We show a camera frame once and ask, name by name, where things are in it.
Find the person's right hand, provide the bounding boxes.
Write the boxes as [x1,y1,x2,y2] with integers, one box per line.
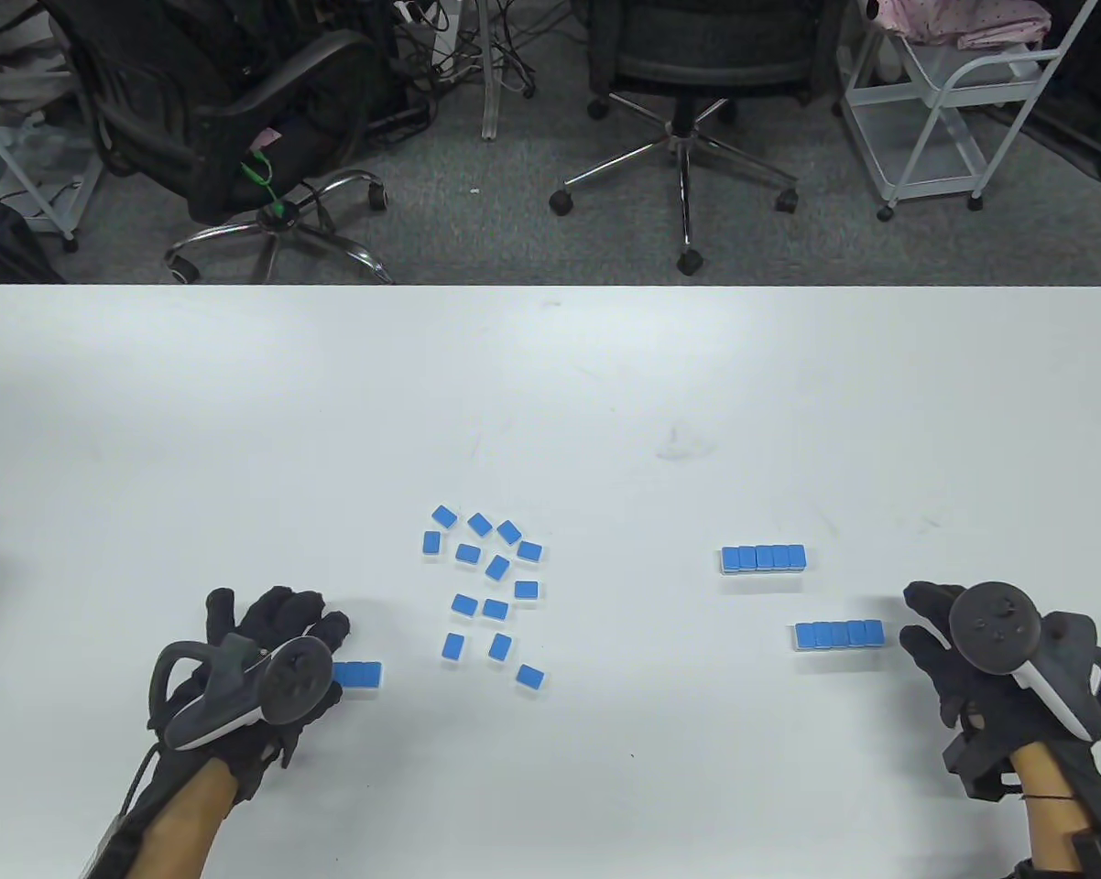
[899,581,1101,830]

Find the person's left hand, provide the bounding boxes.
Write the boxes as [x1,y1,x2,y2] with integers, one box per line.
[147,586,350,808]

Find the blue mahjong tiles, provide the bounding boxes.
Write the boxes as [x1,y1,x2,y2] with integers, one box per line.
[422,505,545,692]

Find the person's left forearm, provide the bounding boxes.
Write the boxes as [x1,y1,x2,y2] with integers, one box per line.
[138,755,240,879]

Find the dark left forearm box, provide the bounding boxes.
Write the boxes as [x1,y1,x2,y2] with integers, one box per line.
[82,819,144,879]

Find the grey left hand controller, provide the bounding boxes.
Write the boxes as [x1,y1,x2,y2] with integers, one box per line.
[147,635,336,754]

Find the grey hand controller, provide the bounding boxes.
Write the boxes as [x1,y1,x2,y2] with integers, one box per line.
[147,635,336,754]
[949,581,1101,743]

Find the black right wrist module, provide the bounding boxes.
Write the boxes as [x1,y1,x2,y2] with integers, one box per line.
[943,728,1020,805]

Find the grey right hand controller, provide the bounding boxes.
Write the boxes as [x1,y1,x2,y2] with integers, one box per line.
[949,581,1101,743]

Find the black office chair with armrests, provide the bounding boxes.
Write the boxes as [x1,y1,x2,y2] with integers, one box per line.
[42,0,396,285]

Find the black backpack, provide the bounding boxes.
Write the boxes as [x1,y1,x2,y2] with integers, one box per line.
[0,195,66,285]

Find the white metal rack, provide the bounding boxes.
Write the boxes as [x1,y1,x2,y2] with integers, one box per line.
[0,87,103,253]

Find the white metal cart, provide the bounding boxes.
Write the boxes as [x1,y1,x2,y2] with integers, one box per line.
[837,0,1101,222]

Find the white power strip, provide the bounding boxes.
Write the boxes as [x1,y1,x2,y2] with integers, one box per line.
[393,0,464,79]

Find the pile of white cloth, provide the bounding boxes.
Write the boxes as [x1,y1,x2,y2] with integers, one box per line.
[0,0,80,125]

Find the black office chair chrome base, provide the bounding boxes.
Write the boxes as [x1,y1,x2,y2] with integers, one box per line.
[549,0,835,277]

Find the pink cloth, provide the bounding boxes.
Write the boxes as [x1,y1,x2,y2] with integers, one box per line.
[867,0,1055,51]

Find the black left glove cable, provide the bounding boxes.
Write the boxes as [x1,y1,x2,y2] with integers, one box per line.
[114,743,165,818]

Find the green strap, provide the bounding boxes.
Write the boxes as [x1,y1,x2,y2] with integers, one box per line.
[239,149,300,228]

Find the clear white post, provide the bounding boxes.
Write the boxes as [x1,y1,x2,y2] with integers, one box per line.
[475,0,504,141]

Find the tangle of black floor cables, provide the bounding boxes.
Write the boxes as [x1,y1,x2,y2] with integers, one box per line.
[367,0,597,102]

